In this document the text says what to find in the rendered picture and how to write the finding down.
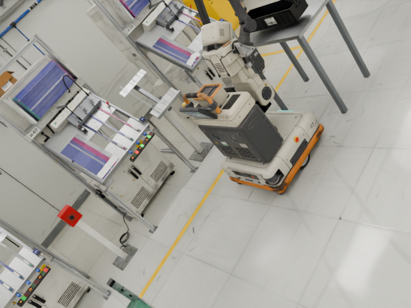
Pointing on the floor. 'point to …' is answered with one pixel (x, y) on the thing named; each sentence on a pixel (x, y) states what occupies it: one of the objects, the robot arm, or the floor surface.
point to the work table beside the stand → (288, 33)
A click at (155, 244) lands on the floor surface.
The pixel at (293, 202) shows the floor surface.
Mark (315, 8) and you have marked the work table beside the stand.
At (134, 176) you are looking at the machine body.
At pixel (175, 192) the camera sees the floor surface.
